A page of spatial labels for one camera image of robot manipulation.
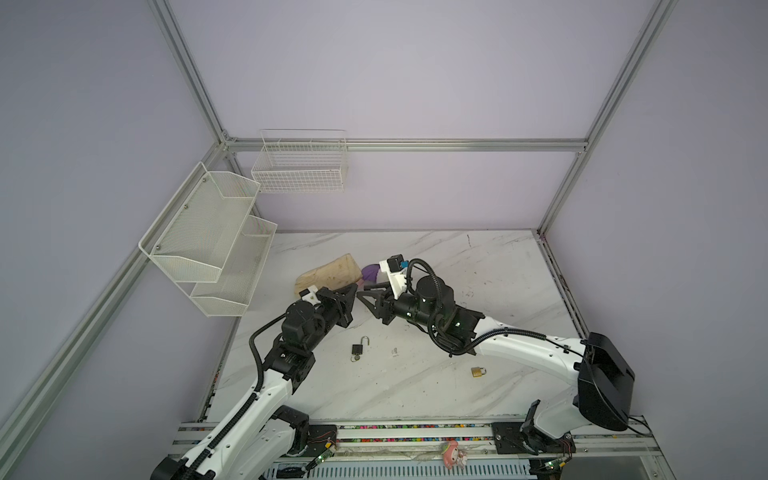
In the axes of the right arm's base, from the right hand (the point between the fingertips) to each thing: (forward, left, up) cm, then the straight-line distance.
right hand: (359, 292), depth 69 cm
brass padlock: (-8, -32, -29) cm, 44 cm away
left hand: (+4, +1, -2) cm, 5 cm away
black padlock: (-3, +3, -28) cm, 28 cm away
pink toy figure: (-29, -22, -26) cm, 45 cm away
